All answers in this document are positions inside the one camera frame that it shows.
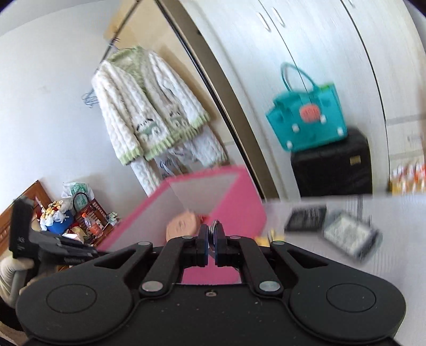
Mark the white green knitted cardigan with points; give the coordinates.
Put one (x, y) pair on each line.
(149, 109)

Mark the black phone battery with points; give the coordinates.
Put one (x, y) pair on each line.
(306, 219)

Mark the person's left forearm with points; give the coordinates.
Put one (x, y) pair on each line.
(11, 276)

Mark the blue pot with flowers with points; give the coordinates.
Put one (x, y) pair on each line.
(60, 221)

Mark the yellow starfish clip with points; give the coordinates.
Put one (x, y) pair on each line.
(266, 238)

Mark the green patterned bag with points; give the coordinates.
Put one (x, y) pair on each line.
(78, 194)

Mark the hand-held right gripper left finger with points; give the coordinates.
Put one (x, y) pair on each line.
(201, 240)

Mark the basket of small clutter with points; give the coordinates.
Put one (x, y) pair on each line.
(90, 223)

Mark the white wardrobe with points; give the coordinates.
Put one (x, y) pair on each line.
(332, 40)

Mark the dark door frame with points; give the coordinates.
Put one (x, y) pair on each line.
(226, 99)

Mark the peach round toy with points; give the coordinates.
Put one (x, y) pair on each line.
(181, 226)

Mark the black hard case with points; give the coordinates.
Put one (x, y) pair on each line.
(332, 169)

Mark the pink storage box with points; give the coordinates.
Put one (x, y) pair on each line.
(229, 199)

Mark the small grey battery case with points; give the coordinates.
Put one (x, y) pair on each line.
(352, 234)

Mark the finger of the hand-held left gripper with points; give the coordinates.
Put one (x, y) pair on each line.
(71, 254)

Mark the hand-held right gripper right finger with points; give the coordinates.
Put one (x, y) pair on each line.
(220, 241)

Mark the teal felt handbag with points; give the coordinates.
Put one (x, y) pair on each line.
(309, 123)

